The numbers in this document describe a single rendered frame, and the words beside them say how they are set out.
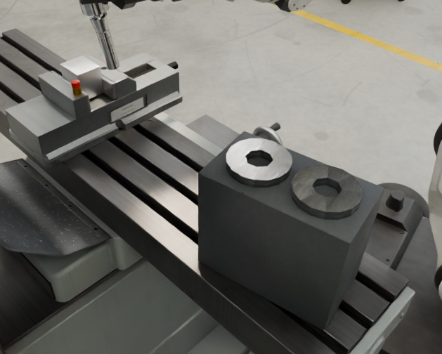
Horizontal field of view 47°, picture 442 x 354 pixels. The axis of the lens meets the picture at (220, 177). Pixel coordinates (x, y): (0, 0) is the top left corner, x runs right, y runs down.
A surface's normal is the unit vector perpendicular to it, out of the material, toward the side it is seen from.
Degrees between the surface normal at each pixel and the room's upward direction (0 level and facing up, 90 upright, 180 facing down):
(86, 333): 90
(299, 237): 90
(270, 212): 90
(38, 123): 0
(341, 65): 0
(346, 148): 0
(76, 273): 90
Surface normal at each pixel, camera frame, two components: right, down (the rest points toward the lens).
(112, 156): 0.03, -0.75
